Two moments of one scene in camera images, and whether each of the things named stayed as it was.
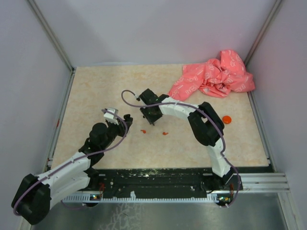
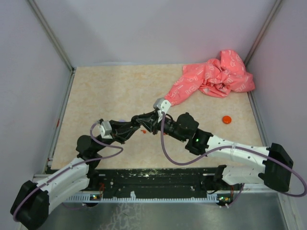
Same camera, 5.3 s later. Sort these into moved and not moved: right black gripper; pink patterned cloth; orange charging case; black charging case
Moved: black charging case; right black gripper
Not moved: orange charging case; pink patterned cloth
